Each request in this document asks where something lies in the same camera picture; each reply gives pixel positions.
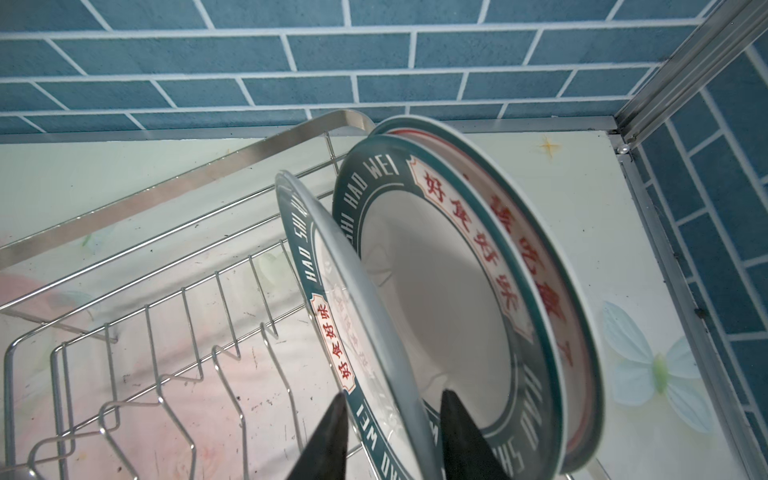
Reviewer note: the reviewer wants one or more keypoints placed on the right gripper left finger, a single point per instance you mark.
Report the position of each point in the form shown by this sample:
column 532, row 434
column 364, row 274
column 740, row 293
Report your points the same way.
column 324, row 456

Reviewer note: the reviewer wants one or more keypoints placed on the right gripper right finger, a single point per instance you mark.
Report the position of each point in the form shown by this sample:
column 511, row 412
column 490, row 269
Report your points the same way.
column 466, row 454

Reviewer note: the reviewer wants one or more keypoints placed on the metal wire dish rack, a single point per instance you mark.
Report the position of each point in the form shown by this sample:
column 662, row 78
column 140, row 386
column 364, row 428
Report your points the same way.
column 166, row 336

